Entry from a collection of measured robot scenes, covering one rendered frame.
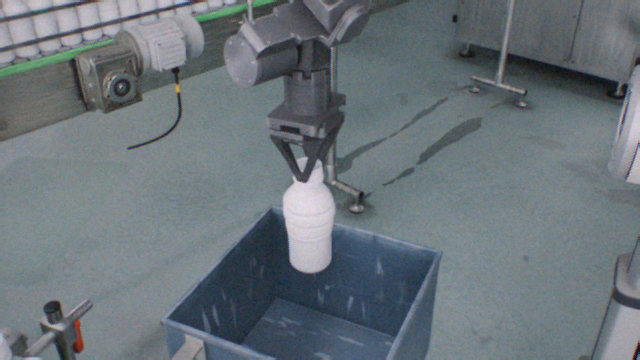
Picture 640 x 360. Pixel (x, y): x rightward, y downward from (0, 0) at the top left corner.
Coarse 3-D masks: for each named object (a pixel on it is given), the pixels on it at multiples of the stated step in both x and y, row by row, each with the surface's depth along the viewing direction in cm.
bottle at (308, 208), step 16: (304, 160) 81; (320, 176) 80; (288, 192) 82; (304, 192) 80; (320, 192) 80; (288, 208) 81; (304, 208) 80; (320, 208) 80; (288, 224) 83; (304, 224) 81; (320, 224) 81; (304, 240) 83; (320, 240) 83; (304, 256) 84; (320, 256) 85; (304, 272) 86
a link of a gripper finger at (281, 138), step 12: (276, 132) 74; (288, 132) 74; (300, 132) 74; (276, 144) 75; (288, 144) 77; (300, 144) 74; (312, 144) 73; (288, 156) 76; (312, 156) 74; (312, 168) 76; (300, 180) 79
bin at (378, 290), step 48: (240, 240) 100; (288, 240) 110; (336, 240) 105; (384, 240) 101; (192, 288) 90; (240, 288) 104; (288, 288) 117; (336, 288) 111; (384, 288) 106; (432, 288) 98; (192, 336) 83; (240, 336) 108; (288, 336) 111; (336, 336) 111; (384, 336) 111
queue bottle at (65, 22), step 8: (56, 0) 157; (64, 0) 157; (72, 0) 159; (72, 8) 159; (56, 16) 159; (64, 16) 159; (72, 16) 160; (64, 24) 160; (72, 24) 161; (64, 40) 162; (72, 40) 162; (80, 40) 164
